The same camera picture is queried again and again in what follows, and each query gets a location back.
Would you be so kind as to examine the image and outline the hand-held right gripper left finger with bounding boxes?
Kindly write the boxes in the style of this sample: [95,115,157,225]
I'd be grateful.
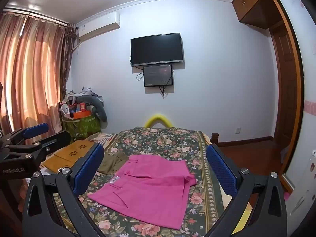
[21,143,105,237]

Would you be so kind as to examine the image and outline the olive pants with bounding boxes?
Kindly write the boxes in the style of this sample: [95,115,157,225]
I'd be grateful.
[97,152,129,174]

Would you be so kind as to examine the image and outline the pile of grey clothes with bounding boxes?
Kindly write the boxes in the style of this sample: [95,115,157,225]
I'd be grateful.
[65,86,103,104]

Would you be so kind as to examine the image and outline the black wall television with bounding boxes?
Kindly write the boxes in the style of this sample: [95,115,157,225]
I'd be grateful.
[130,33,184,67]

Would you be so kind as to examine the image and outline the brown paw-print cloth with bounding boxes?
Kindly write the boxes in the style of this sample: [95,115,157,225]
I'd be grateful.
[41,139,96,174]

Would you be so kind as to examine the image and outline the wooden door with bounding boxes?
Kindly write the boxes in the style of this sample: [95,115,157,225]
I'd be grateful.
[270,21,300,144]

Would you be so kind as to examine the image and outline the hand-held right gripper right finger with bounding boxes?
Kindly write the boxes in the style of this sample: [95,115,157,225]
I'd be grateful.
[204,143,288,237]

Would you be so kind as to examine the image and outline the pink pants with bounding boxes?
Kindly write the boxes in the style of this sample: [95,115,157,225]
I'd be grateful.
[87,154,197,230]

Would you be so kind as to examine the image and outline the floral blanket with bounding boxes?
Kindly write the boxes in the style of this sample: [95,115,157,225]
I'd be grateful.
[53,126,226,237]

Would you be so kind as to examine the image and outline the yellow cloth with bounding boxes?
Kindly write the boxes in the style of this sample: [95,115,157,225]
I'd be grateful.
[233,209,250,233]

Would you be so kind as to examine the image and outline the yellow foam tube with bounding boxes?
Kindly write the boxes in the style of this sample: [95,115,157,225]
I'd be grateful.
[144,114,174,128]

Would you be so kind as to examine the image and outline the orange box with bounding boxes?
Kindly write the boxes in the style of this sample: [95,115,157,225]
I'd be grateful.
[71,111,92,119]

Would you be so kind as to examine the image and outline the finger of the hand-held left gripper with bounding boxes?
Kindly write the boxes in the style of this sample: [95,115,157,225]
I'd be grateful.
[4,130,71,157]
[0,123,49,151]

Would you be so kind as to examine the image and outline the peach sheer curtain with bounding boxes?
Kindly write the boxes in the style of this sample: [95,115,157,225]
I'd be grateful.
[0,10,68,139]

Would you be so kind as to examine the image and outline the striped bedsheet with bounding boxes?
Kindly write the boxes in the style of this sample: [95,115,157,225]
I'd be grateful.
[95,133,117,145]

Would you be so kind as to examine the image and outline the white air conditioner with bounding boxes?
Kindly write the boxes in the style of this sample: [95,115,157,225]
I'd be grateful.
[76,12,121,42]

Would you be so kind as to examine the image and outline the wooden overhead cabinet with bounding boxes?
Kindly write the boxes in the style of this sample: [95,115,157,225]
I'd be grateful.
[231,0,275,30]

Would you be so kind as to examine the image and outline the small black monitor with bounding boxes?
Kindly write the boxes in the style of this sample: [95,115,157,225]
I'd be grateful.
[143,64,173,87]

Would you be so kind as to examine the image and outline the brown patterned curtain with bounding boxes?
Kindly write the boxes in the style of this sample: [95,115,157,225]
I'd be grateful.
[60,22,78,104]

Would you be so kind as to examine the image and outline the white appliance with stickers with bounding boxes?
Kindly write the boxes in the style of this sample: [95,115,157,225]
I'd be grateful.
[283,148,316,228]

